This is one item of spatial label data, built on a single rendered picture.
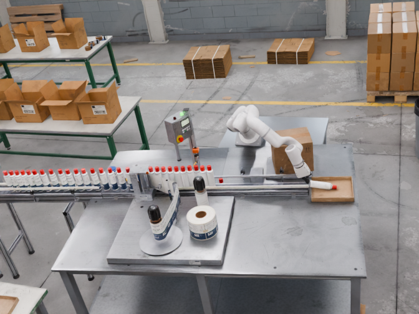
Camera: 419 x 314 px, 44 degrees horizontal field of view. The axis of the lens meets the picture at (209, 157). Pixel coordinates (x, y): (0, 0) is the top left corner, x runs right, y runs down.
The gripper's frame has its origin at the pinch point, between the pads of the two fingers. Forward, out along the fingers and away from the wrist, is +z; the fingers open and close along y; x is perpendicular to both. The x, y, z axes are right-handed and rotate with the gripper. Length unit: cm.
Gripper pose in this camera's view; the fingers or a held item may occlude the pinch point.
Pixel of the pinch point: (307, 180)
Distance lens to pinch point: 390.1
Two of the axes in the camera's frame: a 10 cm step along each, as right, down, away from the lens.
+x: -1.7, 5.6, -8.1
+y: -8.7, 3.1, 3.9
